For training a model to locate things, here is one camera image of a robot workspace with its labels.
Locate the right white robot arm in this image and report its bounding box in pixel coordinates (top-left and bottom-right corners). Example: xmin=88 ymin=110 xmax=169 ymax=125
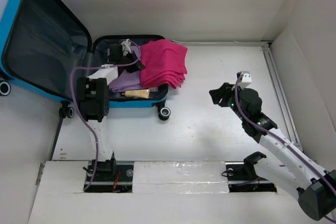
xmin=209 ymin=82 xmax=335 ymax=221

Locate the magenta garment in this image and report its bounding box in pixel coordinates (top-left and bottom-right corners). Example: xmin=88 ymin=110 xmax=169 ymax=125
xmin=140 ymin=39 xmax=187 ymax=89

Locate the beige cosmetic tube gold cap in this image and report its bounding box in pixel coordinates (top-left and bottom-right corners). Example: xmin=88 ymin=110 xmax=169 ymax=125
xmin=121 ymin=89 xmax=150 ymax=99

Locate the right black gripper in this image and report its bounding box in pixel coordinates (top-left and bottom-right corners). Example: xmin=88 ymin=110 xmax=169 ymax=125
xmin=208 ymin=82 xmax=247 ymax=122

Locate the purple shirt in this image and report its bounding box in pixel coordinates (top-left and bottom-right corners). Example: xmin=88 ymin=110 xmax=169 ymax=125
xmin=109 ymin=43 xmax=142 ymax=93

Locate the blue hard-shell suitcase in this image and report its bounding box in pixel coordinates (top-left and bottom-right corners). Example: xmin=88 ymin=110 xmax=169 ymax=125
xmin=1 ymin=0 xmax=171 ymax=121

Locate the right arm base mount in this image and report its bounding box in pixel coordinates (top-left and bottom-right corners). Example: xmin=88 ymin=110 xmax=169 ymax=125
xmin=221 ymin=162 xmax=277 ymax=193

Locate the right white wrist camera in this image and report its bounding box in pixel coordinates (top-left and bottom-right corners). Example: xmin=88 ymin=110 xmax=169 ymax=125
xmin=236 ymin=71 xmax=252 ymax=89

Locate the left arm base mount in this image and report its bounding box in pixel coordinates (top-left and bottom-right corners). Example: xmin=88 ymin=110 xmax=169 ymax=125
xmin=83 ymin=162 xmax=134 ymax=193

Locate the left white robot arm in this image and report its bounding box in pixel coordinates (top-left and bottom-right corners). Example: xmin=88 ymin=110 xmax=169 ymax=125
xmin=70 ymin=39 xmax=142 ymax=180

